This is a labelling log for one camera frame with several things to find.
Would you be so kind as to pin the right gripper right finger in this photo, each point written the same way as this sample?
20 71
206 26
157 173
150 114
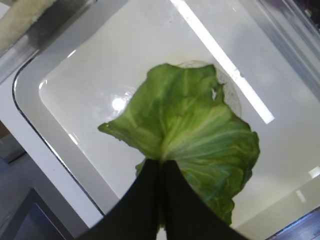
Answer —
186 216

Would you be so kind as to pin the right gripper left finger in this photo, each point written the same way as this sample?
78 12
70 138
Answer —
135 216

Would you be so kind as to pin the green lettuce leaf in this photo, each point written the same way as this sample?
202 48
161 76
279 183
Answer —
180 114

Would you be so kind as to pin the leaning bread bun slice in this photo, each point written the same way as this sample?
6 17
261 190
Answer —
19 18

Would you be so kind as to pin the bottom bun on tray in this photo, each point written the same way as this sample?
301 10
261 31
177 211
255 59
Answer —
230 94

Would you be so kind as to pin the metal baking tray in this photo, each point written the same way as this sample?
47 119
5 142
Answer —
88 75

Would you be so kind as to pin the clear plastic container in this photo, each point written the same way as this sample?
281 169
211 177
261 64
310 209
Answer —
292 18

